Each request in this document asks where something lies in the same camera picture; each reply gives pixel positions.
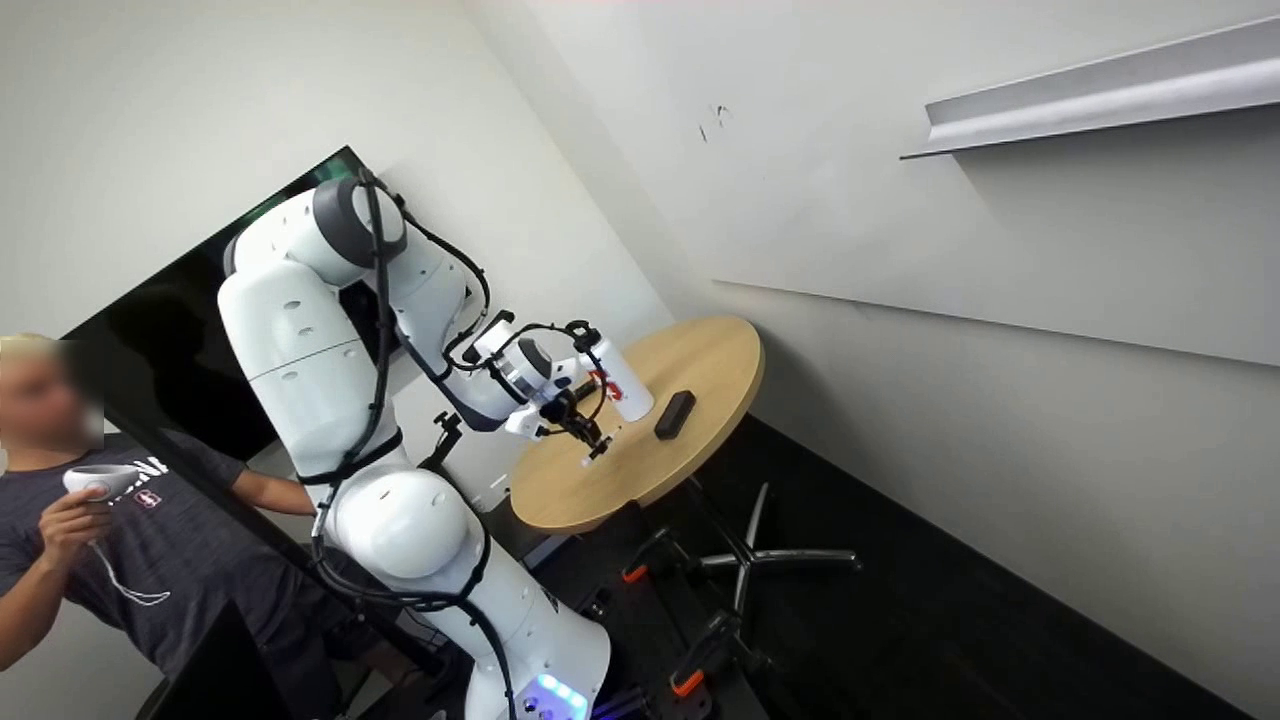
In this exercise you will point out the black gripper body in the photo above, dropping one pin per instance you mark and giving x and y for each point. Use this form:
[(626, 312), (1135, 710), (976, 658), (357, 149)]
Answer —
[(561, 403)]

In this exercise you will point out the black and white marker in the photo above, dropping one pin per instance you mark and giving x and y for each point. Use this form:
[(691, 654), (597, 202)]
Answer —
[(597, 439)]

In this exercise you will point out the white VR controller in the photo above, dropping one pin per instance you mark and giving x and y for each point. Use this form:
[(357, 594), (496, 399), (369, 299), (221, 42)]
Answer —
[(102, 477)]

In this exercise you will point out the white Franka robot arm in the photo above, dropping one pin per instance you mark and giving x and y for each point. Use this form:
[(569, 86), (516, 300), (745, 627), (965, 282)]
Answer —
[(307, 372)]

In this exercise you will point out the person forearm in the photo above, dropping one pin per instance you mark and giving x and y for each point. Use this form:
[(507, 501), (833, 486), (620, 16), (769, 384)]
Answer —
[(25, 605)]

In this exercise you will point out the person hand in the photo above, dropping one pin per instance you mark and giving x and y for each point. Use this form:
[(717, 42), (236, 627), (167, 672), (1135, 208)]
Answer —
[(75, 530)]

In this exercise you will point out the black whiteboard eraser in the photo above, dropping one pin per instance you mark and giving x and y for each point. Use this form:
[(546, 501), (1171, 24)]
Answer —
[(674, 415)]

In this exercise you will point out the round wooden table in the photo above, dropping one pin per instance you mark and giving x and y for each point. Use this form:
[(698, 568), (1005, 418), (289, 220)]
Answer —
[(695, 372)]

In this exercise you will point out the black orange bar clamp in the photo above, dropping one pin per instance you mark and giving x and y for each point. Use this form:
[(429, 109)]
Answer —
[(643, 568), (695, 682)]

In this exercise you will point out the chrome star table base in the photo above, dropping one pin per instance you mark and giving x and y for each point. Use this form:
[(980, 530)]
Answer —
[(754, 556)]

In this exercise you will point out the black flat monitor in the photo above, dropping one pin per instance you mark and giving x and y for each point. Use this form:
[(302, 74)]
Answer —
[(160, 344)]

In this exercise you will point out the person in grey shirt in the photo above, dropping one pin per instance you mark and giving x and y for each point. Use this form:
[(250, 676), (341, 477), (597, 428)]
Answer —
[(174, 547)]

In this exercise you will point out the aluminium whiteboard tray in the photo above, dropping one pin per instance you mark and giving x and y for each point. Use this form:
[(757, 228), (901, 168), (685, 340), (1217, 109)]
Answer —
[(1106, 102)]

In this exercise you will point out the black camera on stand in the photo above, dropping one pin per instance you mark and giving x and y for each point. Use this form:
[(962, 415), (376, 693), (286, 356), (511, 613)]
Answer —
[(443, 439)]

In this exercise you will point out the white wall whiteboard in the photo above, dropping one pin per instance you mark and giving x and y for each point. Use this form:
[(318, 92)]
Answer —
[(1066, 212)]

